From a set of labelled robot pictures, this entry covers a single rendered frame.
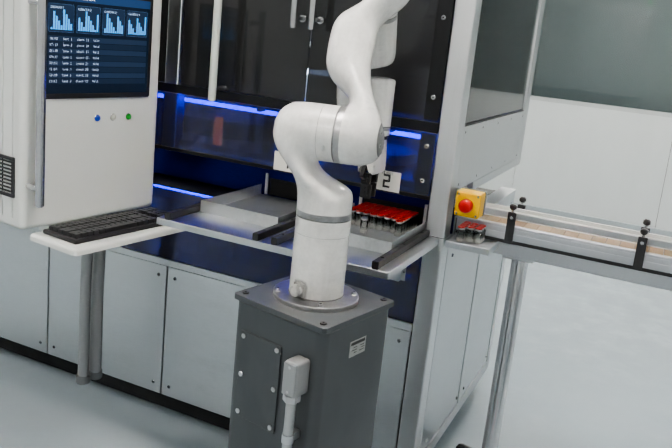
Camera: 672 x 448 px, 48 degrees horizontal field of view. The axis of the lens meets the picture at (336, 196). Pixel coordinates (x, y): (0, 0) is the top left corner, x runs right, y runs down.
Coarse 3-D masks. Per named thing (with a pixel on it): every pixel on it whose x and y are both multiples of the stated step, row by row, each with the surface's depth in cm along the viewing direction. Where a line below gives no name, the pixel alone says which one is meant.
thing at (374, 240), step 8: (352, 224) 221; (424, 224) 218; (352, 232) 213; (368, 232) 214; (376, 232) 215; (384, 232) 216; (408, 232) 206; (416, 232) 212; (352, 240) 199; (360, 240) 198; (368, 240) 197; (376, 240) 196; (384, 240) 195; (392, 240) 209; (400, 240) 200; (368, 248) 197; (376, 248) 196; (384, 248) 196; (392, 248) 196
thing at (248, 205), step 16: (240, 192) 237; (256, 192) 246; (208, 208) 217; (224, 208) 215; (240, 208) 227; (256, 208) 229; (272, 208) 231; (288, 208) 233; (256, 224) 211; (272, 224) 209
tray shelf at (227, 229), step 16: (160, 224) 208; (176, 224) 206; (192, 224) 205; (208, 224) 206; (224, 224) 208; (240, 224) 210; (240, 240) 198; (288, 240) 199; (432, 240) 214; (352, 256) 191; (368, 256) 192; (400, 256) 195; (416, 256) 199; (368, 272) 183; (384, 272) 181
